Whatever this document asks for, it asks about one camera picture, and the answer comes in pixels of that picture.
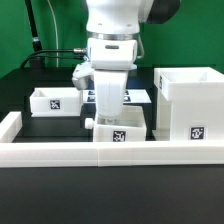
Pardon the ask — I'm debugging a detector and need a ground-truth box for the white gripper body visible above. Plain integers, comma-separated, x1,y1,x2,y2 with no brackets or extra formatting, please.
72,38,137,119

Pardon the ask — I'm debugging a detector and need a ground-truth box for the white front drawer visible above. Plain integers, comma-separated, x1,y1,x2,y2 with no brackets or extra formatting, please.
85,105,147,142

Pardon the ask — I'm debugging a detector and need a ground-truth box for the white drawer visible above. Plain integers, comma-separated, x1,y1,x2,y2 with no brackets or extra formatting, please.
85,105,147,142
30,87,83,117

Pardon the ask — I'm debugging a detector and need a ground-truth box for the white drawer cabinet box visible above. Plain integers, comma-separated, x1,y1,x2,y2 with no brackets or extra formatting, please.
153,67,224,141

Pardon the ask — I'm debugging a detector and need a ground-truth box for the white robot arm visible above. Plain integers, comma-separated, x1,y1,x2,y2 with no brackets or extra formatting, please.
72,0,181,120

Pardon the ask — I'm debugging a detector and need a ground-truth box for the white fiducial marker plate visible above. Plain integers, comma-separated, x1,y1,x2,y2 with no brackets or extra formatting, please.
83,89,151,104

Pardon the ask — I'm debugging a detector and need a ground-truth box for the black pole stand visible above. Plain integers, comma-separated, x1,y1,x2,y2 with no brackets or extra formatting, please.
25,0,45,69

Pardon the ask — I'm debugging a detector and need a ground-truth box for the white U-shaped table fence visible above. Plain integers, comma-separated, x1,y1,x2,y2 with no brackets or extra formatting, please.
0,112,224,168

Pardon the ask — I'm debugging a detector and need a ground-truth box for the black cable with connector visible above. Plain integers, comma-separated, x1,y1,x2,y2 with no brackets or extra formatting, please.
20,47,89,70

